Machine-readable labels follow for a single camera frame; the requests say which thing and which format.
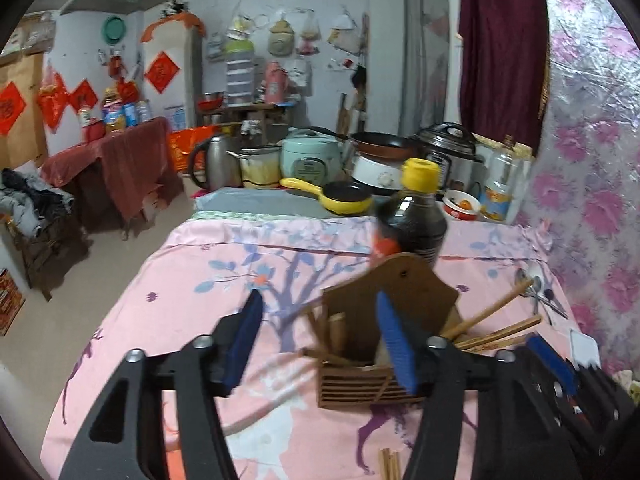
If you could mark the dark soy sauce bottle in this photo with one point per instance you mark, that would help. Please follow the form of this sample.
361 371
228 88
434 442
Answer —
410 221

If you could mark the red white bowl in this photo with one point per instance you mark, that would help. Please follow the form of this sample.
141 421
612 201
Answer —
460 205

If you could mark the dark red curtain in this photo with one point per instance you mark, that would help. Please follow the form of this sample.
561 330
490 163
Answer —
504 75

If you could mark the wooden chopstick holder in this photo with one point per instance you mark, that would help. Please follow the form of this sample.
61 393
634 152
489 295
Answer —
357 324

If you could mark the red gift box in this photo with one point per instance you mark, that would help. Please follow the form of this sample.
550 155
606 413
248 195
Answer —
11 301

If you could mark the cream enamel pot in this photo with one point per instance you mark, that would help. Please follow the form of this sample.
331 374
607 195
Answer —
260 167

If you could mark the steel electric kettle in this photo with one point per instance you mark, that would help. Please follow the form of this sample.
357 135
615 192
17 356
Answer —
221 164

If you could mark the yellow small frying pan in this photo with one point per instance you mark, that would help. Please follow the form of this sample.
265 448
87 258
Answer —
340 197

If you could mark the silver pressure cooker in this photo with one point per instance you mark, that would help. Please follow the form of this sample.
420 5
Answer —
453 149

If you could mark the cream plush toy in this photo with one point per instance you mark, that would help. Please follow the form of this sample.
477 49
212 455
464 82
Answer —
625 378

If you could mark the white electric hotplate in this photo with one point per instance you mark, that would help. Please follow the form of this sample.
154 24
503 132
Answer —
381 176

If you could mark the mint green rice cooker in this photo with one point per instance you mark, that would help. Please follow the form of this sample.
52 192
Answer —
310 155

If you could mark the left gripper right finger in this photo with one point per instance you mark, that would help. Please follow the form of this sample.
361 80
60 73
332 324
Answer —
511 415

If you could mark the pink deer print tablecloth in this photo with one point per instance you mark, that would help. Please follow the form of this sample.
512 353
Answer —
205 270

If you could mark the wooden chair with clothes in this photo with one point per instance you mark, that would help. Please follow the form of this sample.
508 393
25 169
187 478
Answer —
42 222

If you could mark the brown frying pan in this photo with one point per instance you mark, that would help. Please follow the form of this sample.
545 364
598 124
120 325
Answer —
385 146

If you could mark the white refrigerator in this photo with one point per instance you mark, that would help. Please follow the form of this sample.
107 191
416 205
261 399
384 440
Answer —
172 68

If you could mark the pink thermos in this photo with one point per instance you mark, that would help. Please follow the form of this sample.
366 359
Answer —
276 83

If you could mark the cooking oil bottle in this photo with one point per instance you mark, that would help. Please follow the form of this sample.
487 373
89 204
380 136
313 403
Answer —
505 169

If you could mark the brown wooden chopstick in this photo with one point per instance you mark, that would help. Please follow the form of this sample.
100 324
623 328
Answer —
384 464
506 332
465 325
394 466

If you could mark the stacked grey steamer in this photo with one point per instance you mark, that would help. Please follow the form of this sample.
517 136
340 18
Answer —
240 72

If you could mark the red cloth covered table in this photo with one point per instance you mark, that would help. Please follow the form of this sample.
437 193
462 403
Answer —
134 164

